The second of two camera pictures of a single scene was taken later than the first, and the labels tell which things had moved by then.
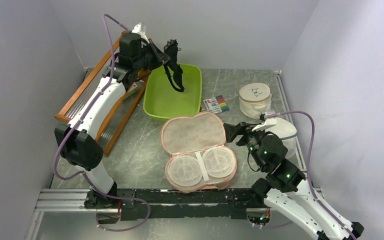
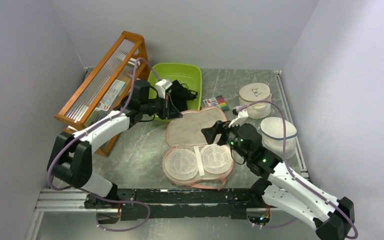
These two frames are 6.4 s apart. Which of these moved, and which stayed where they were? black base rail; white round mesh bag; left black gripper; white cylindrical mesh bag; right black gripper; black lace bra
Moved: black lace bra; left black gripper; right black gripper
Stayed: white cylindrical mesh bag; white round mesh bag; black base rail
